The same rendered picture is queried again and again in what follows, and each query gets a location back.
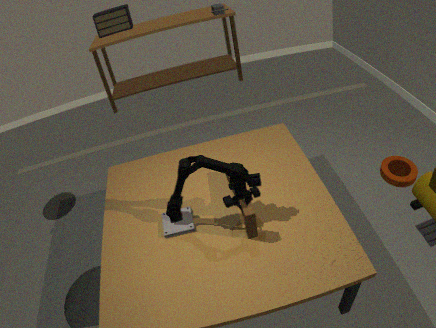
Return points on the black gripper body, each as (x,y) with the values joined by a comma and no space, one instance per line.
(229,202)

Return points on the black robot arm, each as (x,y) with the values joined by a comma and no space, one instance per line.
(239,176)

